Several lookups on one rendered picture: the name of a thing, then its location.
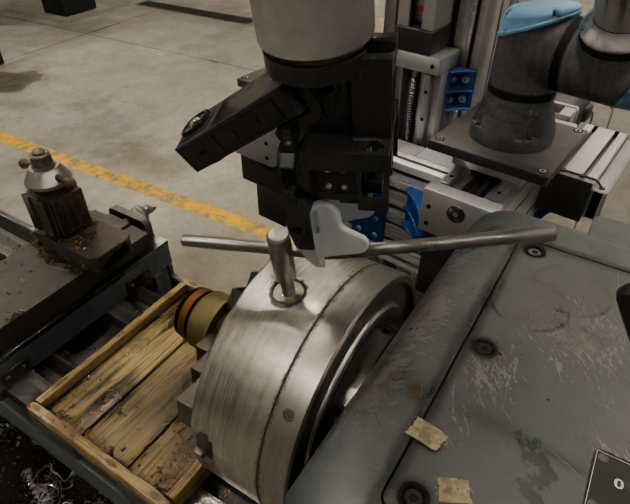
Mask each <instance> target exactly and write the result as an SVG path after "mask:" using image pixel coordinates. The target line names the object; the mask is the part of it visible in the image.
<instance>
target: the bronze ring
mask: <svg viewBox="0 0 630 504"><path fill-rule="evenodd" d="M229 297H230V295H228V294H226V293H224V292H222V291H213V290H211V289H209V288H205V287H197V288H195V289H193V290H191V291H190V292H188V293H187V294H186V295H185V296H184V298H183V299H182V300H181V302H180V303H179V305H178V307H177V310H176V312H175V316H174V328H175V331H176V332H177V333H178V334H179V335H180V336H181V337H183V338H185V339H186V340H188V342H189V344H190V345H191V346H193V347H195V345H196V344H197V343H199V342H200V341H201V340H202V339H203V338H205V337H206V336H207V335H208V334H209V333H211V332H213V333H214V334H216V335H217V334H218V332H219V330H220V328H221V326H222V324H223V322H224V320H225V319H226V317H227V315H228V313H229V312H230V311H229V310H227V308H226V307H227V304H228V301H229ZM195 348H196V347H195Z"/></svg>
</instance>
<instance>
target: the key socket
mask: <svg viewBox="0 0 630 504"><path fill-rule="evenodd" d="M294 286H295V287H296V292H295V295H294V298H290V297H281V294H282V290H281V285H280V283H279V284H278V285H277V286H276V287H275V288H274V290H273V297H274V300H275V301H277V302H278V303H280V304H285V305H288V304H293V303H295V302H297V301H299V300H300V299H301V298H302V297H303V295H304V292H305V290H304V287H303V285H302V284H301V283H300V282H298V281H295V280H294Z"/></svg>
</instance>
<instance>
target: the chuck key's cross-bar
mask: <svg viewBox="0 0 630 504"><path fill-rule="evenodd" d="M556 239H557V231H556V227H555V226H543V227H533V228H522V229H512V230H501V231H491V232H480V233H470V234H459V235H449V236H438V237H428V238H417V239H407V240H396V241H386V242H375V243H369V247H368V249H367V250H366V251H365V252H363V253H359V254H349V255H339V256H329V257H325V260H332V259H345V258H357V257H368V256H380V255H392V254H403V253H415V252H427V251H439V250H450V249H462V248H474V247H485V246H497V245H509V244H520V243H532V242H544V241H555V240H556ZM181 244H182V246H187V247H197V248H207V249H218V250H228V251H239V252H249V253H259V254H270V252H269V248H268V244H267V242H266V241H255V240H244V239H233V238H222V237H211V236H200V235H189V234H183V235H182V237H181ZM288 255H289V256H291V257H301V258H305V257H304V255H303V254H302V253H301V252H300V250H299V249H297V248H296V247H295V245H294V244H291V247H290V250H289V253H288Z"/></svg>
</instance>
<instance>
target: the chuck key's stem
mask: <svg viewBox="0 0 630 504"><path fill-rule="evenodd" d="M266 239H267V244H268V248H269V252H270V257H271V262H272V267H273V271H274V276H275V280H276V281H277V282H278V283H280V285H281V290H282V294H281V297H290V298H294V295H295V292H296V287H295V286H294V280H295V279H296V276H297V274H296V268H295V262H294V257H291V256H289V255H288V253H289V250H290V247H291V238H290V234H289V231H288V229H286V228H284V227H274V228H272V229H270V230H269V231H268V232H267V234H266Z"/></svg>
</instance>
